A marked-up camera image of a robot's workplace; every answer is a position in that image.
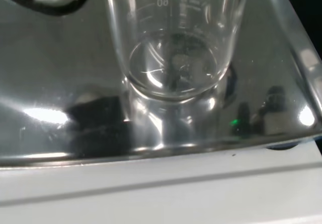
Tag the white electronic balance steel pan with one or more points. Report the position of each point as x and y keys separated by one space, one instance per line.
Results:
x=151 y=196

